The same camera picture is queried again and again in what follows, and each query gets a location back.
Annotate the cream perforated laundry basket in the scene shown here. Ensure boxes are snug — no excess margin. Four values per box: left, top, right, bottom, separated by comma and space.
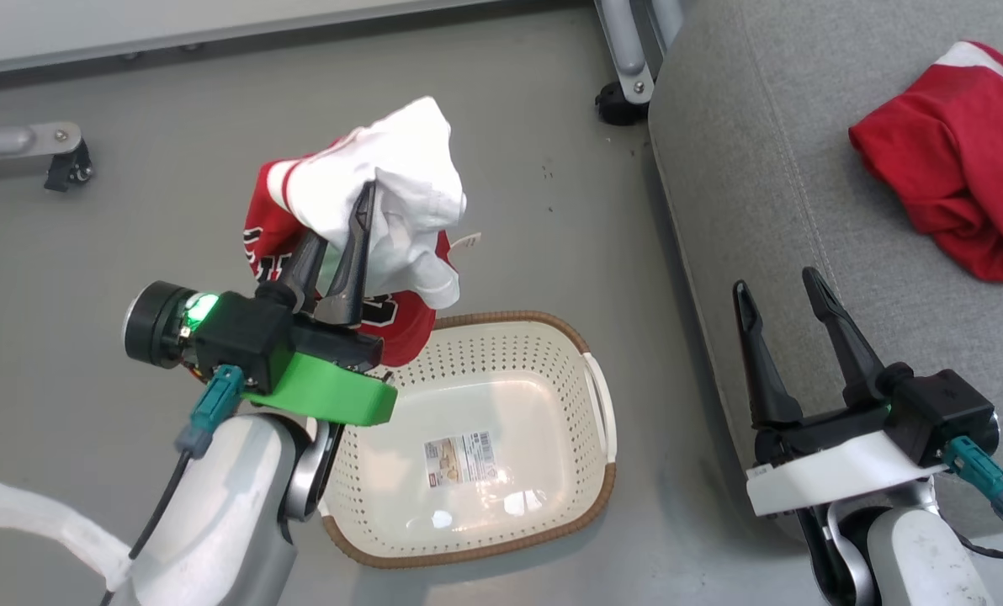
316, 311, 619, 570

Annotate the red shirt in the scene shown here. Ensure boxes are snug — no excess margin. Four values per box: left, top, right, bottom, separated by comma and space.
848, 40, 1003, 284

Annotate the paper label sticker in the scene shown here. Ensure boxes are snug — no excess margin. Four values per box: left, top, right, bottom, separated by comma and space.
423, 431, 499, 488

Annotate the teal plug right camera cable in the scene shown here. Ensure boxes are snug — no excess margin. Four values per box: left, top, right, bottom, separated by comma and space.
942, 435, 1003, 561

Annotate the grey partition bottom rail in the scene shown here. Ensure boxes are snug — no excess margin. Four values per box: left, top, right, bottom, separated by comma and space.
0, 0, 511, 78

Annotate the teal plug camera cable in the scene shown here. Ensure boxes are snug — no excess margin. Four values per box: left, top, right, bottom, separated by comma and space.
100, 364, 245, 606
942, 435, 1003, 561

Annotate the teal plug left camera cable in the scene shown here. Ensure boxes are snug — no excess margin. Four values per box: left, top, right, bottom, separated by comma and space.
100, 364, 245, 606

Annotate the black caster wheel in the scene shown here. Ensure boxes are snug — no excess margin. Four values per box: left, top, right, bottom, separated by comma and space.
44, 139, 95, 194
595, 80, 650, 127

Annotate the white fabric strap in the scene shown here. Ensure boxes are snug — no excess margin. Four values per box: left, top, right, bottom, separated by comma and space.
0, 481, 134, 592

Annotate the grey fabric sofa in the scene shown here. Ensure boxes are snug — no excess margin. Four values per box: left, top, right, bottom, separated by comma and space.
648, 0, 1003, 541

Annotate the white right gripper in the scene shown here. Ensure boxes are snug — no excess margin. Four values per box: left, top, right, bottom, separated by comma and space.
732, 267, 950, 518

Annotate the white and red jersey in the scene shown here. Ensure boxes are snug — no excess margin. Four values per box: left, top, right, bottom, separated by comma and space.
242, 96, 482, 368

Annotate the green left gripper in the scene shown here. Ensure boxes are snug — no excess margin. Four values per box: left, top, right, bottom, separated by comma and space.
241, 179, 399, 427

